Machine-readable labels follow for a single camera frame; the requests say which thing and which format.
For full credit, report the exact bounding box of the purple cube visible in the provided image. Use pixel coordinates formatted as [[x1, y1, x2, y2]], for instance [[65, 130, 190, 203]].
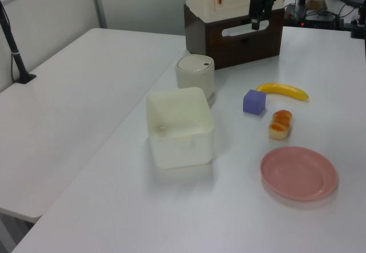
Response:
[[242, 89, 267, 116]]

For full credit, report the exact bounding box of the dark brown wooden drawer box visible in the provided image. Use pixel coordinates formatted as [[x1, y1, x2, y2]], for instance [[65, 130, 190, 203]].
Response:
[[183, 3, 285, 71]]

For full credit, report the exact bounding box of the black electronics box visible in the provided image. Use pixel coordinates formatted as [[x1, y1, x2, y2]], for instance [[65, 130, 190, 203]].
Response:
[[284, 2, 336, 30]]

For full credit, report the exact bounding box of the yellow toy banana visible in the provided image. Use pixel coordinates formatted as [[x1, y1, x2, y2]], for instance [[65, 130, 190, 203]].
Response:
[[255, 82, 311, 101]]

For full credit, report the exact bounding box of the small beige lidded trash can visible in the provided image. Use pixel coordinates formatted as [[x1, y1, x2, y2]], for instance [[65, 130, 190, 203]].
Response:
[[174, 54, 216, 100]]

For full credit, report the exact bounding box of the toy bread roll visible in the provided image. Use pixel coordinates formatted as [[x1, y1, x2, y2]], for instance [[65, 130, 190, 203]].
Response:
[[268, 109, 294, 140]]

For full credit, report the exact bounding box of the white open plastic bin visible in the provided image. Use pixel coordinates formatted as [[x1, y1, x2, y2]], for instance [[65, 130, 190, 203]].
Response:
[[145, 86, 216, 170]]

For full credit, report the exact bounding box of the pink plastic plate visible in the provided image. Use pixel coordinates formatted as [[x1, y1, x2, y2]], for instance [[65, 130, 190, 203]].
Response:
[[260, 146, 339, 202]]

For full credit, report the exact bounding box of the black table clamp mount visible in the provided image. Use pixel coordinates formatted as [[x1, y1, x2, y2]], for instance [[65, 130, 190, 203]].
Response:
[[344, 3, 366, 40]]

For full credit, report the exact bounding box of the black camera stand pole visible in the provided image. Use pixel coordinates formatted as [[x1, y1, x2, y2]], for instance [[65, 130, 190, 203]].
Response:
[[0, 0, 38, 85]]

